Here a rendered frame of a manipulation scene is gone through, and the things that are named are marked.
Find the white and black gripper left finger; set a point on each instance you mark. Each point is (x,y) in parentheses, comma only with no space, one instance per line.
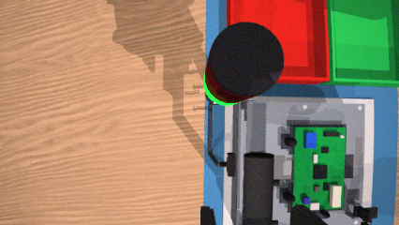
(207,216)

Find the red bin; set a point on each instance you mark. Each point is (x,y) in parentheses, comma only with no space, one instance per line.
(301,26)

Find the green open bin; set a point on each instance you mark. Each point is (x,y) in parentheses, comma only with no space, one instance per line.
(363,42)

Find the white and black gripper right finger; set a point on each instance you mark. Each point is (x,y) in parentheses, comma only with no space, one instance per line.
(301,215)

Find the green circuit board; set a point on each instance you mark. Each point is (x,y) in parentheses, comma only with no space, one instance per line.
(319,167)

